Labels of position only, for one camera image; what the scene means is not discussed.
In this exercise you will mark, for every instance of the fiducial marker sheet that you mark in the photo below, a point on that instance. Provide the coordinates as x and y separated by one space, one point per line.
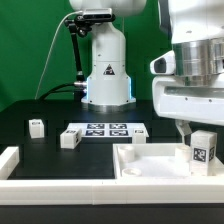
109 129

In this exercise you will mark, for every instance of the grey camera on mount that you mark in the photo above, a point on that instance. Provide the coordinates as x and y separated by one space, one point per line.
97 14

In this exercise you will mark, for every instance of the white U-shaped fence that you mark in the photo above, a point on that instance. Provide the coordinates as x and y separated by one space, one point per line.
131 190

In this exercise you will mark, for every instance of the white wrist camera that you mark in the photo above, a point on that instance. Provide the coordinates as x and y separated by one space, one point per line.
164 65

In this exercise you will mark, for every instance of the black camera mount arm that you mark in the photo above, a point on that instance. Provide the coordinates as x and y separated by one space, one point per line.
78 28

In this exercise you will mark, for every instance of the white square tabletop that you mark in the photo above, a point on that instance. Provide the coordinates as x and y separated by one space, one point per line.
160 160

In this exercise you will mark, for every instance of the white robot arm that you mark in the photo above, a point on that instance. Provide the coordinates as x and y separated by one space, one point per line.
189 79

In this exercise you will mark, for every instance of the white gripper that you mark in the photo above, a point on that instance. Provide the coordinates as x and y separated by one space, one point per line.
203 104

